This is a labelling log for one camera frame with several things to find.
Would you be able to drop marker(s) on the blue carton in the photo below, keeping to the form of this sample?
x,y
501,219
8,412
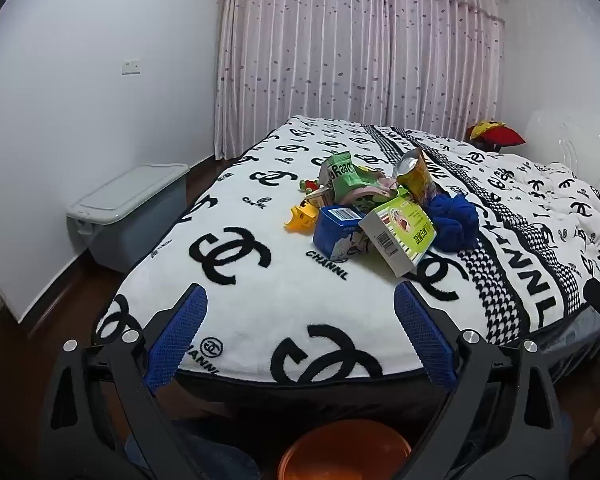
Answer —
x,y
335,235

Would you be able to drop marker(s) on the white headboard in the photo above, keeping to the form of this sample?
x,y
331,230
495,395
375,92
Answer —
x,y
580,145

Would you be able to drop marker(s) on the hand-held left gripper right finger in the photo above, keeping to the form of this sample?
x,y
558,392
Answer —
x,y
420,340

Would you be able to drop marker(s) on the green white carton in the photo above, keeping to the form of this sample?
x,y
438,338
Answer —
x,y
395,240

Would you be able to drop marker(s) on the grey plastic storage box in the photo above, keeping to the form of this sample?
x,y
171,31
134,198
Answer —
x,y
130,210

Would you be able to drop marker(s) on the red yellow pillow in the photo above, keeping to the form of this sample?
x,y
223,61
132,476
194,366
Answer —
x,y
497,136

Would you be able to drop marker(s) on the blue knit cloth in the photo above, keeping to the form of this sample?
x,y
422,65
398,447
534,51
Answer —
x,y
452,222

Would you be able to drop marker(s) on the white black printed blanket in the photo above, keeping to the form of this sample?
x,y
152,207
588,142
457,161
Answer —
x,y
280,300

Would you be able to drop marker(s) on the white wall switch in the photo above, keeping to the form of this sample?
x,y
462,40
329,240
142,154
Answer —
x,y
130,67

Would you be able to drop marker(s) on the orange plastic bin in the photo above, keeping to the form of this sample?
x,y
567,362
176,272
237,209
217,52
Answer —
x,y
345,452

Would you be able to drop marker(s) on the green snack bag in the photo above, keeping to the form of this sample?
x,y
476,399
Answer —
x,y
340,170

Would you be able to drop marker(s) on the small red green packet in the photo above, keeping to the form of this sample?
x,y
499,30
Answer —
x,y
310,187

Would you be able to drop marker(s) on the orange snack bag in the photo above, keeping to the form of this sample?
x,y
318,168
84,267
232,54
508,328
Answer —
x,y
420,182

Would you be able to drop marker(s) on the pink spotted curtain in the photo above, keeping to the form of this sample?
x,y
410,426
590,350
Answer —
x,y
300,60
440,60

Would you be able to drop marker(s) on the yellow plastic piece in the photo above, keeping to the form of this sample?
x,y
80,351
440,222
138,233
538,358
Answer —
x,y
302,220

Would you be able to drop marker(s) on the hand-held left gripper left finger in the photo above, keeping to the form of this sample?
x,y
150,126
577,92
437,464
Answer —
x,y
180,340

